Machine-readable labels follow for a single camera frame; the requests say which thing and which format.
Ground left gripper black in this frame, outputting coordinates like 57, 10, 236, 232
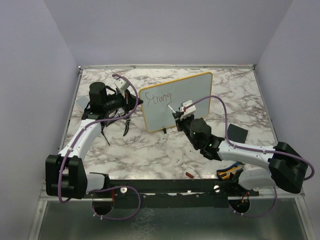
103, 88, 143, 113

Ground black pruning shears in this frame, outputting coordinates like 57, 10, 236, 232
123, 115, 131, 137

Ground yellow framed whiteboard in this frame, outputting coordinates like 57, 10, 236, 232
138, 71, 214, 133

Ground black flat box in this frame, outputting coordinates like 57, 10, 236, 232
227, 124, 249, 144

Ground purple cable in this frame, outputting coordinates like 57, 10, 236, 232
58, 73, 143, 222
187, 96, 316, 218

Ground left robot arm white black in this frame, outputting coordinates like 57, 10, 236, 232
45, 74, 143, 203

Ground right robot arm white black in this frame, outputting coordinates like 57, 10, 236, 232
172, 111, 308, 196

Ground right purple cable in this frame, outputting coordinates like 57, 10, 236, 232
187, 96, 316, 218

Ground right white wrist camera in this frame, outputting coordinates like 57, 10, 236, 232
179, 100, 196, 120

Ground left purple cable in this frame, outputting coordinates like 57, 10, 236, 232
58, 73, 143, 222

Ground yellow black utility knife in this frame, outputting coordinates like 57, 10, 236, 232
216, 162, 243, 181

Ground red marker cap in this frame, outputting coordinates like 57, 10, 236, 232
185, 172, 195, 179

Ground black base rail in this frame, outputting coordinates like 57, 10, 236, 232
85, 178, 259, 209

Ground grey white small device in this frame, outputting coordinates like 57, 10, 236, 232
75, 95, 90, 111

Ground aluminium table frame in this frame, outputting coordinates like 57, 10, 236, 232
30, 65, 317, 240

